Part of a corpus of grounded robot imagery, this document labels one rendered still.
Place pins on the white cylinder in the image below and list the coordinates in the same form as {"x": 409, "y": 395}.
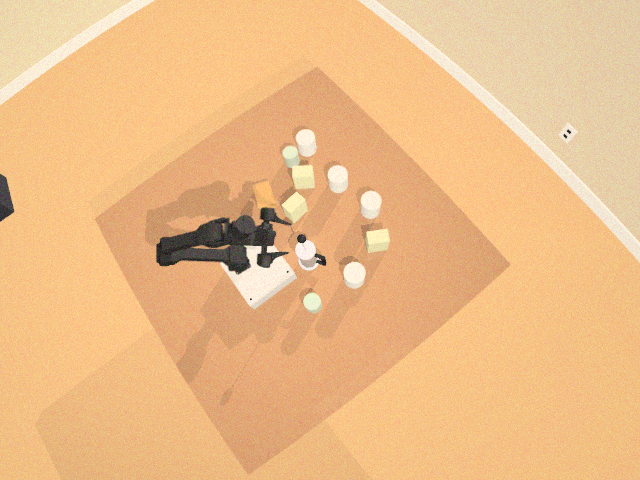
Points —
{"x": 354, "y": 275}
{"x": 338, "y": 179}
{"x": 370, "y": 204}
{"x": 305, "y": 140}

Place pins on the orange rectangular block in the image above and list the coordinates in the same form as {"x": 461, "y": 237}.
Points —
{"x": 264, "y": 195}

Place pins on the pale yellow cube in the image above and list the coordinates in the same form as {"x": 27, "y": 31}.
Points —
{"x": 377, "y": 240}
{"x": 303, "y": 177}
{"x": 295, "y": 207}

